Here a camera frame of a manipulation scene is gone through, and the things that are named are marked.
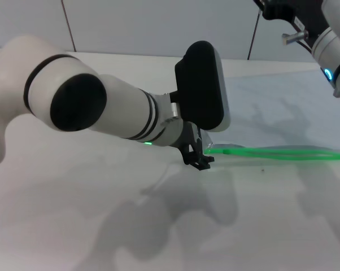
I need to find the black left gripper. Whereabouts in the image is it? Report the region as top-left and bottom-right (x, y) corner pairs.
(178, 121), (216, 172)

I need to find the clear green-zipper document bag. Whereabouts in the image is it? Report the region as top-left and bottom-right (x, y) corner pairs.
(203, 67), (340, 162)

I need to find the dark right wrist cable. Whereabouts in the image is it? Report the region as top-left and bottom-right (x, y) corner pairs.
(298, 41), (315, 54)

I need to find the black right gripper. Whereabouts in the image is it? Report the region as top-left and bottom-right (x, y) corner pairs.
(253, 0), (329, 38)

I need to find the silver right mount bolt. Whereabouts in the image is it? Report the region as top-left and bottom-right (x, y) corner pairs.
(282, 30), (309, 46)

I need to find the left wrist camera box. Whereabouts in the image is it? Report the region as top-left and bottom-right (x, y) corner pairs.
(174, 40), (232, 133)

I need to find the white paper stack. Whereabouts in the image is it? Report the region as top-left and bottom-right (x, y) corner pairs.
(223, 70), (340, 150)

